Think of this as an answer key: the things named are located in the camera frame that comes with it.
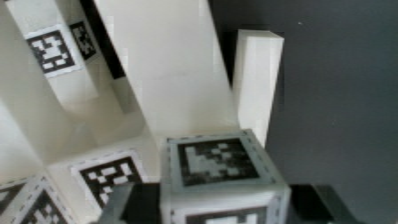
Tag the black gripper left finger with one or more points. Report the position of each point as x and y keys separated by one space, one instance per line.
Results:
x=134 y=205

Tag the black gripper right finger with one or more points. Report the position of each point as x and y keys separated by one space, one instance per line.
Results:
x=317 y=206

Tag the white chair leg block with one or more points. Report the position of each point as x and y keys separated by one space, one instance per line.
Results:
x=31 y=204
x=221 y=187

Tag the white chair seat part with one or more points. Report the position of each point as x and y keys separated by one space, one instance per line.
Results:
x=254 y=78

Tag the white chair back frame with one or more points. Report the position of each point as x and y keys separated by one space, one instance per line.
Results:
x=150 y=49

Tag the white chair leg with tag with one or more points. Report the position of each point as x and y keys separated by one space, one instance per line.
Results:
x=47 y=33

